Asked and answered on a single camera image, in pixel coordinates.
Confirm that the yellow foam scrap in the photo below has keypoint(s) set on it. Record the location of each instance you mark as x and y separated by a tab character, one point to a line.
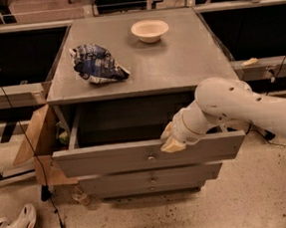
249	62

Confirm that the grey bottom drawer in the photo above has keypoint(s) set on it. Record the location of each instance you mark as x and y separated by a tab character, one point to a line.
151	189

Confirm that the grey top drawer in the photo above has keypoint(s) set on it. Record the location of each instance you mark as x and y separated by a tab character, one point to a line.
124	135

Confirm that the grey middle drawer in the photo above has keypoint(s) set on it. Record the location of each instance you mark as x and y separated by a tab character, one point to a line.
151	177

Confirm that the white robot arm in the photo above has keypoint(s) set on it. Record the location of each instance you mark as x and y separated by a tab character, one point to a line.
217	100

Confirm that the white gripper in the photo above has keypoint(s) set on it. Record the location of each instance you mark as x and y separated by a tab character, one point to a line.
180	130

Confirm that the clear plastic cup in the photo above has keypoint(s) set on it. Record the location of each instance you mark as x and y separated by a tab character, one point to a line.
80	196

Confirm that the grey drawer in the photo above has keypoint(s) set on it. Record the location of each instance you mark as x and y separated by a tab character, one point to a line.
151	189
151	177
124	135

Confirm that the white paper bowl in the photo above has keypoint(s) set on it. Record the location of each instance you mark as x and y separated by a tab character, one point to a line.
149	31

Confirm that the crumpled blue chip bag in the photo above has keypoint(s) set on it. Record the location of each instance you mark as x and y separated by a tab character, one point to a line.
96	65

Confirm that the green object in box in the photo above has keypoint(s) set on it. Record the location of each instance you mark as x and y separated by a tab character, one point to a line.
61	136

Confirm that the grey drawer cabinet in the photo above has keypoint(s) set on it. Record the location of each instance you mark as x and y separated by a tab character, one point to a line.
184	56

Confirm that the open cardboard box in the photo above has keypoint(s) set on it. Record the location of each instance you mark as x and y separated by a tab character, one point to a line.
38	147

